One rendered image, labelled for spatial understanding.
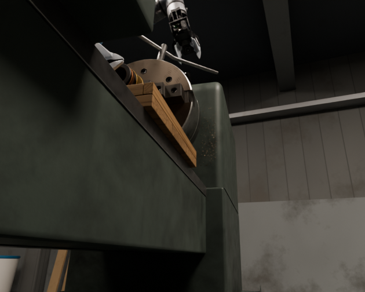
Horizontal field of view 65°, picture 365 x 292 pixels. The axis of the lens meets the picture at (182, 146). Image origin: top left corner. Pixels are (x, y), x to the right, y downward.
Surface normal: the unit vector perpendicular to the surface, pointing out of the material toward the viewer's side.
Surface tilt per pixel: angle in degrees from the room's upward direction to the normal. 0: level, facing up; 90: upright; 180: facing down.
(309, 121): 90
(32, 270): 90
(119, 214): 90
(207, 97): 90
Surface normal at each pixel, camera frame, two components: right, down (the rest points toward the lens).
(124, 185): 0.97, -0.07
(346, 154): -0.38, -0.34
